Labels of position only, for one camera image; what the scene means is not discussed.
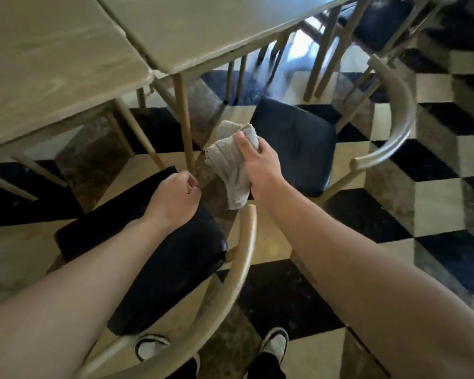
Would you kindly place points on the person's right black trouser leg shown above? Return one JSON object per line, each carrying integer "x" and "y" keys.
{"x": 265, "y": 367}

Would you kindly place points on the wooden chair legs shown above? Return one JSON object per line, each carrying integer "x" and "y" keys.
{"x": 278, "y": 55}

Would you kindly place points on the person's left black-white shoe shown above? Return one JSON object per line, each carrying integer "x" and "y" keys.
{"x": 150, "y": 346}

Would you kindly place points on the person's left forearm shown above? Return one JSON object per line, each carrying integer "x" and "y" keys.
{"x": 63, "y": 303}

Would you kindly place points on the person's right forearm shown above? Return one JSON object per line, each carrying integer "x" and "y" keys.
{"x": 379, "y": 296}

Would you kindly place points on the person's right hand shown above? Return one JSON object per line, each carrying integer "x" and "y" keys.
{"x": 266, "y": 169}

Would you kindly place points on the person's black-white shoe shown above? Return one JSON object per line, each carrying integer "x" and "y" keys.
{"x": 275, "y": 343}
{"x": 150, "y": 346}

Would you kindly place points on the person's black trouser leg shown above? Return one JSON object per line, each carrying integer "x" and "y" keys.
{"x": 187, "y": 369}
{"x": 265, "y": 367}

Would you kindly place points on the person's left hand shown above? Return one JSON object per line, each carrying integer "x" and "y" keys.
{"x": 170, "y": 203}

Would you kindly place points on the person's right thumb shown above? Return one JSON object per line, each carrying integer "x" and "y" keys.
{"x": 245, "y": 145}

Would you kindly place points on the person's right black-white shoe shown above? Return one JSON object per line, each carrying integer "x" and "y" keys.
{"x": 275, "y": 343}

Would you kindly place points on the person's left black trouser leg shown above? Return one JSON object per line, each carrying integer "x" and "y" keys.
{"x": 187, "y": 369}

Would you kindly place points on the grey cleaning cloth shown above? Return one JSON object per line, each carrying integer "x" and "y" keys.
{"x": 229, "y": 165}

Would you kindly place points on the wooden chair with black seat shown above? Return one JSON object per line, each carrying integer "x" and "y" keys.
{"x": 379, "y": 19}
{"x": 173, "y": 272}
{"x": 296, "y": 142}

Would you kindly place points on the person's left fingers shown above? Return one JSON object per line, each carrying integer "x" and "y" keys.
{"x": 189, "y": 185}

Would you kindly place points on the light wooden table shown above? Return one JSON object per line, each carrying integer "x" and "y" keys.
{"x": 43, "y": 63}
{"x": 205, "y": 27}

